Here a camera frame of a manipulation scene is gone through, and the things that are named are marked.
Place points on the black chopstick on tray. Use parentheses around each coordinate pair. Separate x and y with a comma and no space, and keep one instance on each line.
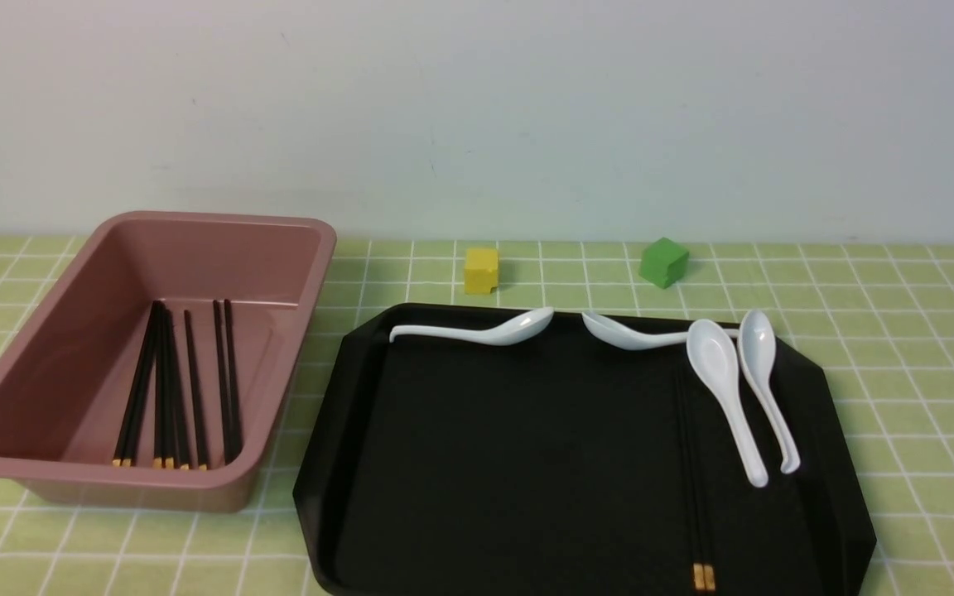
(695,539)
(706,527)

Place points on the white spoon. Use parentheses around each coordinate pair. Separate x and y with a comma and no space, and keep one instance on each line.
(514,331)
(714,359)
(613,332)
(757,346)

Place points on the yellow wooden cube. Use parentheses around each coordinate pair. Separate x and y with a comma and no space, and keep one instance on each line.
(481,271)

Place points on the white spoon far right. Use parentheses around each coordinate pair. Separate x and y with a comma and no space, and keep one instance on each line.
(757,346)

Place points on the white spoon rear middle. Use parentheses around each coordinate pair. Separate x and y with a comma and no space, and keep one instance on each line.
(613,332)

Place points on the black chopstick in bin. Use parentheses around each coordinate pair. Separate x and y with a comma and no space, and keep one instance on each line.
(134,389)
(181,450)
(157,375)
(235,396)
(201,443)
(224,391)

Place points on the white spoon front centre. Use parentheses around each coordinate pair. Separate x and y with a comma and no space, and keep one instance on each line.
(714,359)

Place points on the green wooden cube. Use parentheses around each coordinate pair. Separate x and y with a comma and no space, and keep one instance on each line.
(663,262)

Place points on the black serving tray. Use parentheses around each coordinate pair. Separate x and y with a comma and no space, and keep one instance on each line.
(551,467)

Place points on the pink plastic bin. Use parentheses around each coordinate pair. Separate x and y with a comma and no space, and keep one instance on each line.
(66,377)

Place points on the black chopstick gold tip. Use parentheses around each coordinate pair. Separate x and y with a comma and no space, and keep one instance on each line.
(167,422)
(142,393)

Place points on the white spoon far left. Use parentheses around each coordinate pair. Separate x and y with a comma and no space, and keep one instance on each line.
(514,331)

